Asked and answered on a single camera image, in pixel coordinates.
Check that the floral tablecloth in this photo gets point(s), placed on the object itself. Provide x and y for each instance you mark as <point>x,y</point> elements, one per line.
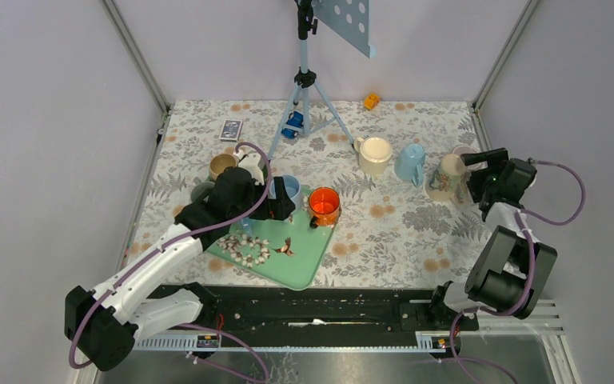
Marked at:
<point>390,233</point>

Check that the green floral tray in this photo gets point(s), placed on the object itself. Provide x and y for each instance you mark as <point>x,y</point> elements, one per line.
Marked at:
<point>288,253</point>

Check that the beige mug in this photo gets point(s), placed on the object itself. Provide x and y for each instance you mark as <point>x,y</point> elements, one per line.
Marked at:
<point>220,163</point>

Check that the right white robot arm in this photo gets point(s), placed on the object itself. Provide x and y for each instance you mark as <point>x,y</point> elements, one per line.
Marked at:
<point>512,269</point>

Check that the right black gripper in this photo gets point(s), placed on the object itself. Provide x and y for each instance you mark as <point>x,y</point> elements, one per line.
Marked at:
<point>493,158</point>

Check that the blue toy car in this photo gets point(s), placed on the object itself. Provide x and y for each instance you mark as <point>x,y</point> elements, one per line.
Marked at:
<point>293,125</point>

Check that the blue butterfly mug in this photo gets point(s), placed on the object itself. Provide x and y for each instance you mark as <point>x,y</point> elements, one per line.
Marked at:
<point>246,225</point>

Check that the orange mug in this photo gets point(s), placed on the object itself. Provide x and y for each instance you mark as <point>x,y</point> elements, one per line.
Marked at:
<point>324,207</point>

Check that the orange toy block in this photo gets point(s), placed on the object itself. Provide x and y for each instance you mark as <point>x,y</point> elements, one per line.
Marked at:
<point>371,101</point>

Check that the light blue faceted mug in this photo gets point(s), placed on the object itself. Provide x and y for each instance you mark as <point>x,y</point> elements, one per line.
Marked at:
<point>409,165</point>

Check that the seahorse pattern mug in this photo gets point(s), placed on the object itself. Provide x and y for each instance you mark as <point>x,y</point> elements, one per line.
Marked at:
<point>448,181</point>

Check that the blue tripod stand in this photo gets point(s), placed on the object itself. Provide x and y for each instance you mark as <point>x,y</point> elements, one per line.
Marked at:
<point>304,80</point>

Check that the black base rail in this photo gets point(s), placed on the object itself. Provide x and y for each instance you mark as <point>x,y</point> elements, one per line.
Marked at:
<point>323,317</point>

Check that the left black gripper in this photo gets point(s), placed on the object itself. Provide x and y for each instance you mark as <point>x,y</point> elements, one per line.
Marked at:
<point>278,208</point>

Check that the perforated blue calibration plate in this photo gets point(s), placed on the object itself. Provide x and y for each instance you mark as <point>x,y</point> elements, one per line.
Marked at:
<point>349,19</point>

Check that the lilac mug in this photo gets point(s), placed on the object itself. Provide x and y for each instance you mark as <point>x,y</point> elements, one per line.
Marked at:
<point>464,149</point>

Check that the grey blue mug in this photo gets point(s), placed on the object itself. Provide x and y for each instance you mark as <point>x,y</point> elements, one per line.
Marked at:
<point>201,192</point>

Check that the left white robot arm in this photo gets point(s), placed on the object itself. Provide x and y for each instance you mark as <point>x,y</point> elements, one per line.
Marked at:
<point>104,323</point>

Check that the playing card deck box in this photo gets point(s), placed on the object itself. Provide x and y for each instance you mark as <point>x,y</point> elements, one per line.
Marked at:
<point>231,130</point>

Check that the light blue ribbed mug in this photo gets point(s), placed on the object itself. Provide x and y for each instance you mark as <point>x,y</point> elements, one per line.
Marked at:
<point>294,191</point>

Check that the cream ribbed mug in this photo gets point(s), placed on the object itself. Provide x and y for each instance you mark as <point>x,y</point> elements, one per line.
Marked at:
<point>373,154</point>

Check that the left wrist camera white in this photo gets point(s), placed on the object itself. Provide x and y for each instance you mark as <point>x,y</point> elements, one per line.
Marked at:
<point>251,162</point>

